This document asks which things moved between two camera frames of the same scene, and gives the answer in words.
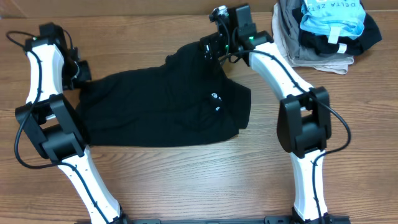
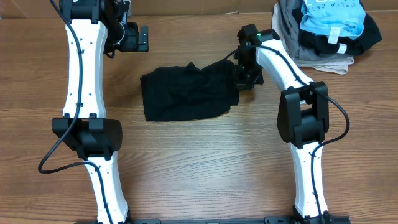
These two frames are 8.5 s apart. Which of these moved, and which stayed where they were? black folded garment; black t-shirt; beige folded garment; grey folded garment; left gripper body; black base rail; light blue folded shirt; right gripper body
Moved: left gripper body; black t-shirt; right gripper body
Stayed: light blue folded shirt; black folded garment; black base rail; grey folded garment; beige folded garment
